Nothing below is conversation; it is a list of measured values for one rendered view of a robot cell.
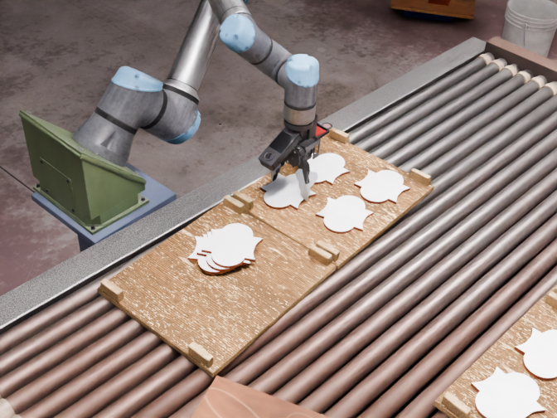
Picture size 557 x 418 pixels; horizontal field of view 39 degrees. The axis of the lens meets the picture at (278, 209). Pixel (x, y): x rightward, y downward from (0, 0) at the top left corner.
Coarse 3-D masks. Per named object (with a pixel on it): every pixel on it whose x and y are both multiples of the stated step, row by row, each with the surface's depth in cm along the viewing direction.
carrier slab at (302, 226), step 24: (336, 144) 215; (288, 168) 206; (360, 168) 207; (384, 168) 207; (264, 192) 197; (336, 192) 198; (408, 192) 200; (264, 216) 190; (288, 216) 191; (312, 216) 191; (384, 216) 192; (312, 240) 184; (336, 240) 185; (360, 240) 185; (336, 264) 178
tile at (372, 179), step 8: (368, 176) 203; (376, 176) 203; (384, 176) 203; (392, 176) 203; (400, 176) 203; (360, 184) 200; (368, 184) 200; (376, 184) 200; (384, 184) 200; (392, 184) 201; (400, 184) 201; (360, 192) 199; (368, 192) 198; (376, 192) 198; (384, 192) 198; (392, 192) 198; (400, 192) 198; (368, 200) 196; (376, 200) 195; (384, 200) 196; (392, 200) 196
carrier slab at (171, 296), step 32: (192, 224) 187; (224, 224) 188; (256, 224) 188; (160, 256) 178; (256, 256) 179; (288, 256) 180; (128, 288) 170; (160, 288) 171; (192, 288) 171; (224, 288) 171; (256, 288) 172; (288, 288) 172; (160, 320) 163; (192, 320) 164; (224, 320) 164; (256, 320) 164; (224, 352) 157
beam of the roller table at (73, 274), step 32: (448, 64) 256; (384, 96) 239; (352, 128) 227; (256, 160) 211; (192, 192) 200; (224, 192) 200; (160, 224) 190; (96, 256) 180; (128, 256) 182; (32, 288) 172; (64, 288) 172; (0, 320) 164
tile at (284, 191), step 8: (280, 176) 201; (288, 176) 201; (272, 184) 198; (280, 184) 198; (288, 184) 198; (296, 184) 198; (272, 192) 196; (280, 192) 196; (288, 192) 196; (296, 192) 196; (312, 192) 196; (264, 200) 194; (272, 200) 194; (280, 200) 194; (288, 200) 194; (296, 200) 194; (304, 200) 195; (280, 208) 192; (296, 208) 192
